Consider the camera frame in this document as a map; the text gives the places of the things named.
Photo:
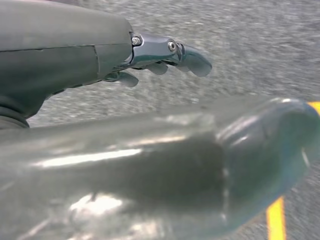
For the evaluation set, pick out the yellow floor tape square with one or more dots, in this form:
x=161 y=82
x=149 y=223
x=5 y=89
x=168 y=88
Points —
x=276 y=218

